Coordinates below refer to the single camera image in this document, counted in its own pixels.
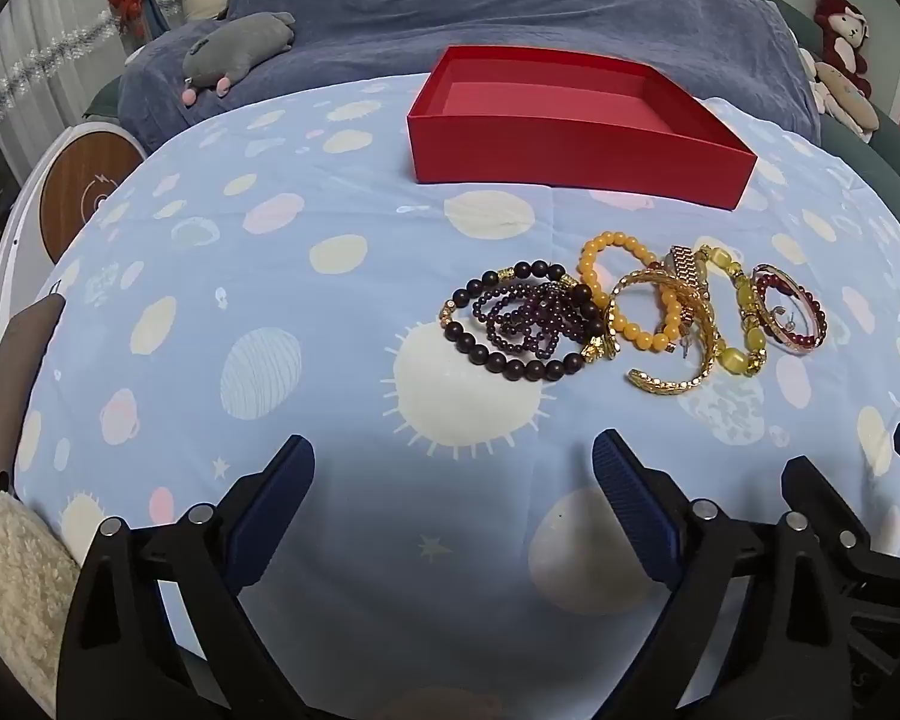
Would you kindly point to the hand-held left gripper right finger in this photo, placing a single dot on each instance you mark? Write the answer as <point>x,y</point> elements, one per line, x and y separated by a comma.
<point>634,510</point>

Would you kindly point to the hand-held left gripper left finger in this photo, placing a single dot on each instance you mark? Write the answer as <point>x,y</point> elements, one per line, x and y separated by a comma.
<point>270,510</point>

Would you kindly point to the thin rose gold bangle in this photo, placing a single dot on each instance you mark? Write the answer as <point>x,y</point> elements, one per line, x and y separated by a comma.
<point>766,268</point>

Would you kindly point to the gold watch band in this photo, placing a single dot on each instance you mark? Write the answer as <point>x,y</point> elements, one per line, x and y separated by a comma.
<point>686,262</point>

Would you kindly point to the red cardboard box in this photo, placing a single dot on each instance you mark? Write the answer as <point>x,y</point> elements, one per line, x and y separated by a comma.
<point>570,150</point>

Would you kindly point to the cream fleece fabric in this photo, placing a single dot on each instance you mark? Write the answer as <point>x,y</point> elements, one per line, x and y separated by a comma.
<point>15,577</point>

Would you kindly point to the dark green upholstered furniture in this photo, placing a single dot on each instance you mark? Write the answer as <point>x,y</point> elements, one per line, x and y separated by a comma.
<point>892,142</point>

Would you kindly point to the cream plush toy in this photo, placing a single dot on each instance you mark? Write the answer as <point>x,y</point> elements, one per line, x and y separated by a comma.
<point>844,101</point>

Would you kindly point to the white round device wooden face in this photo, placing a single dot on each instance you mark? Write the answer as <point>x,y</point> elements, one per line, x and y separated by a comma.
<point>82,195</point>

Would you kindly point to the red monkey plush toy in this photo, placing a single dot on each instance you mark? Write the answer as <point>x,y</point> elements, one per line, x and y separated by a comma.
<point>840,30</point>

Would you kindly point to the grey plush toy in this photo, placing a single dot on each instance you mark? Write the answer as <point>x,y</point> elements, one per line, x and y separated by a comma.
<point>240,37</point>

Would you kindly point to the silver tinsel garland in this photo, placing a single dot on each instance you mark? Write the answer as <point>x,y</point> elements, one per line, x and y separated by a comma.
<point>52,49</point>

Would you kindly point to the dark blue blanket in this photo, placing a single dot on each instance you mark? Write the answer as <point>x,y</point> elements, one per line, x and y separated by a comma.
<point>420,7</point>

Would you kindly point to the red bow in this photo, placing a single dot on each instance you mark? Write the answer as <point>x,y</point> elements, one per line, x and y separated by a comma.
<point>129,0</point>

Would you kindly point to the white sheer curtain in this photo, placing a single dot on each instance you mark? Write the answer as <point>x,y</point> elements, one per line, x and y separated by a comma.
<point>37,15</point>

